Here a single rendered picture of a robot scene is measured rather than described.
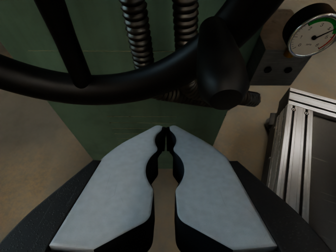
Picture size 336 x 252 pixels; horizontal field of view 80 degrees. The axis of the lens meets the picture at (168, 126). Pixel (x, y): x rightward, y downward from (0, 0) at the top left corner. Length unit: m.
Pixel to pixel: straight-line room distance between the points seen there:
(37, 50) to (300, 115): 0.80
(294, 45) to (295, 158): 0.48
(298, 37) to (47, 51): 0.40
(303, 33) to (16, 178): 1.04
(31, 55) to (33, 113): 0.77
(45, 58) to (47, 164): 0.64
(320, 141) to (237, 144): 0.31
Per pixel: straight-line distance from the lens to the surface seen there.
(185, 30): 0.21
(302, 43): 0.35
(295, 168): 0.75
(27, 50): 0.46
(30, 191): 1.01
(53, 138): 1.08
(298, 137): 0.81
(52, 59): 0.45
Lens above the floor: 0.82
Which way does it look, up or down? 58 degrees down
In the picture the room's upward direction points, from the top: straight up
